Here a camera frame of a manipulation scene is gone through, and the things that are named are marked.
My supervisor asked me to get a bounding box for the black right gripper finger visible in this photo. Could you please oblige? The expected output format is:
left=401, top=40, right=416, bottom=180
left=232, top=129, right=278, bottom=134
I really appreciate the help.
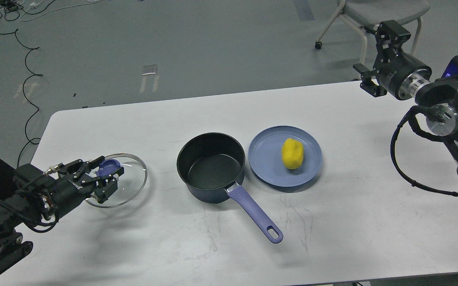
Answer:
left=353, top=63, right=387, bottom=98
left=375, top=20, right=411, bottom=59

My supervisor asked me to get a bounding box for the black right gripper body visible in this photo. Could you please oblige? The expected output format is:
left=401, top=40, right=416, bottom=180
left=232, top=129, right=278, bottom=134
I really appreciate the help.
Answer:
left=374, top=54, right=432, bottom=100

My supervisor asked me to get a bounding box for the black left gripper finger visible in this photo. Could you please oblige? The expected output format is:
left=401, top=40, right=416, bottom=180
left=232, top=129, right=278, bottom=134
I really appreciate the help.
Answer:
left=80, top=167, right=125, bottom=203
left=56, top=156, right=105, bottom=183

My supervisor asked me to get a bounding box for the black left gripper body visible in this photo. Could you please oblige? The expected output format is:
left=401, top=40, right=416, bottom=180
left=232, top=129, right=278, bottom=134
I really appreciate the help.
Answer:
left=51, top=174, right=90, bottom=218

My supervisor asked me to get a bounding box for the glass lid with purple knob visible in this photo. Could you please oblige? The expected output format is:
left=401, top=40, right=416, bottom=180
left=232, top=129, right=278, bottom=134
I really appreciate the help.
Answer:
left=85, top=153, right=148, bottom=209

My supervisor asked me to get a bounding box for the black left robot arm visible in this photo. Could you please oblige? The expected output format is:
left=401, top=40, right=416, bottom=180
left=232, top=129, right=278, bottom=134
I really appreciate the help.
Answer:
left=0, top=156, right=125, bottom=275

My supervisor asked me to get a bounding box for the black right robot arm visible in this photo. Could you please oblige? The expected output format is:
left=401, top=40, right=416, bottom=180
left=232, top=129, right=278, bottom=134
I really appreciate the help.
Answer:
left=353, top=20, right=458, bottom=197

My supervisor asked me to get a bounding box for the grey office chair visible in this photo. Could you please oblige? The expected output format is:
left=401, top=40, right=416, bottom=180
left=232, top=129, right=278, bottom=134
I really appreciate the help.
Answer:
left=314, top=0, right=431, bottom=64

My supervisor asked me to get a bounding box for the grey floor tape patch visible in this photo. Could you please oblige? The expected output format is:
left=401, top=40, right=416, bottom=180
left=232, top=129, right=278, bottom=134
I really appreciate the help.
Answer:
left=142, top=64, right=158, bottom=76

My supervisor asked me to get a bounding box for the blue round plate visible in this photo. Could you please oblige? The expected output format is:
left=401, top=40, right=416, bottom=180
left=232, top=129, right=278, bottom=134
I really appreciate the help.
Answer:
left=248, top=126, right=323, bottom=188

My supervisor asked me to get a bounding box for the dark pot with purple handle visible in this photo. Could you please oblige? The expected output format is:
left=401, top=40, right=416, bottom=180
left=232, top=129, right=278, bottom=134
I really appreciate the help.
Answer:
left=176, top=132, right=283, bottom=244

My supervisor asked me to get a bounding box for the black floor cable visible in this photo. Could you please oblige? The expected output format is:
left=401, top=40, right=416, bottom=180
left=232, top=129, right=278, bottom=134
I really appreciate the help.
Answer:
left=0, top=0, right=56, bottom=169

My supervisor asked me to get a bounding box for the white floor cable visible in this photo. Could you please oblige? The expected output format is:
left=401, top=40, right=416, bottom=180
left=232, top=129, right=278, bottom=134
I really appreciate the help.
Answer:
left=19, top=0, right=104, bottom=21

